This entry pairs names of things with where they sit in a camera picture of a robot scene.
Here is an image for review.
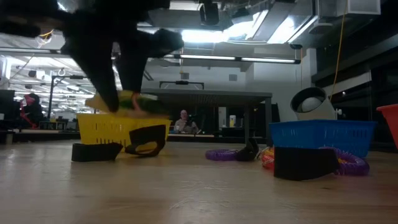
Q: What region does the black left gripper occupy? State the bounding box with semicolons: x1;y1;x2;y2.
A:
58;0;183;113

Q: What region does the yellow green crayon pack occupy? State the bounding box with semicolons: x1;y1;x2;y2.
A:
85;90;171;119

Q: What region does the yellow plastic basket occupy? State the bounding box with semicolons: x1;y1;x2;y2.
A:
76;113;172;153

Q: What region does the purple coil wristband keyring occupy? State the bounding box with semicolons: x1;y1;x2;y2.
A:
205;148;241;162
320;146;371;177

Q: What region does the blue plastic basket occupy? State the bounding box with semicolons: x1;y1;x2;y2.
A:
268;119;378;159

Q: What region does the orange plastic basket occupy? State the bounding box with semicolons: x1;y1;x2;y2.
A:
376;104;398;150

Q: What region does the person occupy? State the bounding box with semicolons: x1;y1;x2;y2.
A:
173;109;200;134
21;93;45;129

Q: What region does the ceiling tube light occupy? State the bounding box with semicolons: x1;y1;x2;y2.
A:
180;54;301;65

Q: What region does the yellow hanging cable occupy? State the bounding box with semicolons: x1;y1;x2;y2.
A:
328;0;349;102

